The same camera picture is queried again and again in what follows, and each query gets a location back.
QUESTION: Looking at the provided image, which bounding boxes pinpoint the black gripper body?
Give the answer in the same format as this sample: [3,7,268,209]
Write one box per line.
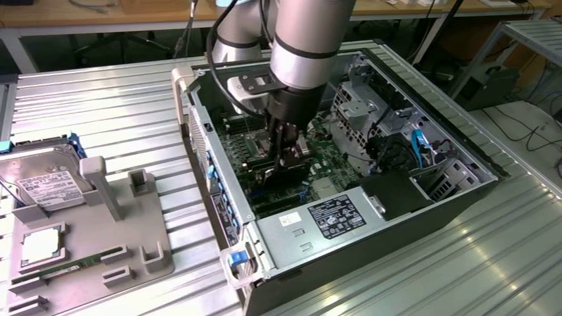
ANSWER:
[265,84,328,129]

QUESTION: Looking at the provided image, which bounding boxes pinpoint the green GPU with black fan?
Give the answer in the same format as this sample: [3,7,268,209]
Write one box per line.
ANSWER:
[252,160,317,191]

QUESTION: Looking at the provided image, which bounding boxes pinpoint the CPU socket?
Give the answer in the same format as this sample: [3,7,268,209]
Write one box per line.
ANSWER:
[249,133,273,155]

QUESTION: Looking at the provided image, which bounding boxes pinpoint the black RAM slot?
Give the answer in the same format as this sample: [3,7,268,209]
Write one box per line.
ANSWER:
[226,118,265,129]
[224,115,264,125]
[230,124,266,136]
[228,121,265,132]

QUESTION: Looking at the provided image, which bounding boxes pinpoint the green motherboard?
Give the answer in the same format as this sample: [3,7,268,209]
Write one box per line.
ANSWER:
[216,111,368,221]

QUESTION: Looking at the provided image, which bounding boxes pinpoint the silver chipset heat sink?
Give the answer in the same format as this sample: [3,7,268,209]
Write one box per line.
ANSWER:
[312,179,342,200]

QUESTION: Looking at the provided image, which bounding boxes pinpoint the silver drive cage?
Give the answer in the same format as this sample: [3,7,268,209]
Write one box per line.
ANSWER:
[326,54,424,172]

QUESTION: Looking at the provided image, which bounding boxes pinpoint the black expansion slot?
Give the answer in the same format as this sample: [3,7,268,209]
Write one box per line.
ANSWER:
[252,193,304,207]
[256,200,306,217]

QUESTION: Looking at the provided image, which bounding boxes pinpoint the blue card retention clips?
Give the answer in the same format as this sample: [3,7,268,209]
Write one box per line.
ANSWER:
[204,149,242,235]

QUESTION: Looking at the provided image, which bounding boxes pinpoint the black case sticker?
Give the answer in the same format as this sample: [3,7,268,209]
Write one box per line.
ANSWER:
[209,193,240,246]

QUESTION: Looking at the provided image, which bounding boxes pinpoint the black plastic shroud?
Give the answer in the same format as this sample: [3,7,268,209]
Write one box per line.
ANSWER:
[345,169,435,222]

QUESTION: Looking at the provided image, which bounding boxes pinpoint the silver power supply with label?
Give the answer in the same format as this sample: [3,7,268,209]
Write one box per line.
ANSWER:
[256,188,389,268]

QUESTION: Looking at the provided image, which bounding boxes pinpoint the black and silver PC case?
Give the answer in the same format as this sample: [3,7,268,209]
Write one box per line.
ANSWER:
[169,47,512,316]

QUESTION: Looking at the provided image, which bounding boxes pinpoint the silver disk bay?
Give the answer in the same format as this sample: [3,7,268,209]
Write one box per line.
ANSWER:
[409,157,501,203]

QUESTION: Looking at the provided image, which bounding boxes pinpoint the black slanted pole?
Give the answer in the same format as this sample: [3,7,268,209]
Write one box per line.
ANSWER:
[412,0,465,65]

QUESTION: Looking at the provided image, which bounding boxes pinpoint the cardboard box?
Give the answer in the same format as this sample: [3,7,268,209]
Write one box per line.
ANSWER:
[118,0,220,14]

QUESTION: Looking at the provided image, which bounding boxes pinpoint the black tripod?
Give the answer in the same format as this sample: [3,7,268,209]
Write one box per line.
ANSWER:
[71,31,173,65]

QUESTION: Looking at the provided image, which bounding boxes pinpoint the blue disk caddy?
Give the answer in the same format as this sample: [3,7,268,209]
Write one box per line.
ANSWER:
[0,131,90,165]

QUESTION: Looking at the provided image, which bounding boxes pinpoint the black box under table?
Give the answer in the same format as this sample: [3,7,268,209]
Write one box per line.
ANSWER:
[455,64,521,112]

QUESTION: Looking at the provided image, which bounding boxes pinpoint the grey parts rack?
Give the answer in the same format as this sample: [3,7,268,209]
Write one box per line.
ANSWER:
[0,156,177,315]

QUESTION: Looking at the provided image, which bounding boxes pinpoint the silver hard disk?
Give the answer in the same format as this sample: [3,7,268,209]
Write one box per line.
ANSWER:
[0,145,88,212]

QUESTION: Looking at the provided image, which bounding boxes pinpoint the metal slat table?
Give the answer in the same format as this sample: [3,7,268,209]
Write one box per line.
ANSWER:
[447,18,562,99]

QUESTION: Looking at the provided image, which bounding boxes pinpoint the green RAM stick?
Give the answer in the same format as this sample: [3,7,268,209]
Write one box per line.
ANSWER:
[9,246,122,286]

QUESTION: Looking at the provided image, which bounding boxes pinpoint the CPU chip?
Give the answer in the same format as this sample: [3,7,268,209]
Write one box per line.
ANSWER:
[19,228,62,265]

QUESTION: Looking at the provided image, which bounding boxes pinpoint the black cable by drive cage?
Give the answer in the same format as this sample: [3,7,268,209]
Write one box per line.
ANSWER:
[371,98,392,136]

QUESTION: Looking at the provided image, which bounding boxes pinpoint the black power cable bundle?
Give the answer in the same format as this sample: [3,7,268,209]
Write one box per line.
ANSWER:
[367,134,417,171]

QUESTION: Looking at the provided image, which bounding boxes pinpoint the blue SATA wire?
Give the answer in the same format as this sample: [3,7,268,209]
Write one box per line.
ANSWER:
[411,129,429,171]

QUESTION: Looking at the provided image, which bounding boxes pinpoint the black hanging cable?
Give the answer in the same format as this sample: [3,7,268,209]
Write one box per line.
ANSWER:
[173,0,198,59]

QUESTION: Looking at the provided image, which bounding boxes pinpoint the red and black wires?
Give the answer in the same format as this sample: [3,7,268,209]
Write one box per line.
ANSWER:
[429,137,460,157]

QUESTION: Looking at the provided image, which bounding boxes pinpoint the wooden desk with white frame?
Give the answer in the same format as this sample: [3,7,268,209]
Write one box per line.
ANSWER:
[0,0,552,75]

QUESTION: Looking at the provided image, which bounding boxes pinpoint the grey cable on desk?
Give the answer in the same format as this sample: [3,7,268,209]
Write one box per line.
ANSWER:
[67,0,120,14]

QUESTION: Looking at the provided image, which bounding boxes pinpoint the dark disk wire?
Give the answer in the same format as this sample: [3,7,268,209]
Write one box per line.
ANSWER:
[0,177,21,210]

